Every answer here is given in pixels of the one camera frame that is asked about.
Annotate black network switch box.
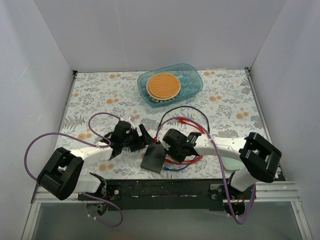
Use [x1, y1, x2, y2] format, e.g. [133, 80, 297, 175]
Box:
[140, 143, 167, 174]

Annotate long red ethernet cable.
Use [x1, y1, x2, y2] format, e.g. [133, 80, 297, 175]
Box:
[174, 117, 210, 135]

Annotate blue ethernet cable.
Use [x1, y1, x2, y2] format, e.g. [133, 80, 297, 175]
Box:
[161, 163, 191, 171]

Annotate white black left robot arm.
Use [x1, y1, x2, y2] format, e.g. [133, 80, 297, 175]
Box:
[36, 120, 155, 200]

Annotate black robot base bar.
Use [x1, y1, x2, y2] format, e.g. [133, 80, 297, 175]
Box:
[77, 178, 253, 211]

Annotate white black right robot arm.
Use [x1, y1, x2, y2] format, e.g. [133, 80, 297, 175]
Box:
[160, 128, 282, 199]

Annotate light green square plate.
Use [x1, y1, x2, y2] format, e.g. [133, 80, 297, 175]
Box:
[221, 157, 244, 171]

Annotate orange woven round coaster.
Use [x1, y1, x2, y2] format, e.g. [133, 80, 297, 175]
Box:
[146, 73, 181, 99]

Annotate teal plastic container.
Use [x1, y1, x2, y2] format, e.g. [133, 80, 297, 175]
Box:
[137, 63, 204, 108]

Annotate floral patterned table mat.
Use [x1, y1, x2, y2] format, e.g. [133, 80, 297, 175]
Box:
[51, 69, 281, 180]

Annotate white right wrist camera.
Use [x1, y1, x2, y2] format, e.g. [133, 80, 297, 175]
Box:
[153, 137, 170, 155]

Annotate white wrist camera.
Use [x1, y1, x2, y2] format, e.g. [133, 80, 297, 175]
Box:
[125, 115, 135, 126]
[153, 137, 170, 155]

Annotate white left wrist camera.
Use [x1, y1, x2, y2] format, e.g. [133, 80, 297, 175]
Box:
[125, 115, 135, 126]

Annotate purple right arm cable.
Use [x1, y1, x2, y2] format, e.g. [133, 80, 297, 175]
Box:
[156, 116, 257, 225]

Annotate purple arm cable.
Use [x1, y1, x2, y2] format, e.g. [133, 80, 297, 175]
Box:
[156, 116, 257, 225]
[24, 112, 125, 228]

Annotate black ethernet cable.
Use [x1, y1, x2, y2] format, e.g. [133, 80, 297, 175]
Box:
[158, 106, 211, 132]

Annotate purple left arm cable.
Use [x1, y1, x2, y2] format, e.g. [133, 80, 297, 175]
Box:
[24, 112, 125, 228]

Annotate aluminium frame rail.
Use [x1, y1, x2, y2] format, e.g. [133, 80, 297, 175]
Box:
[22, 181, 312, 240]

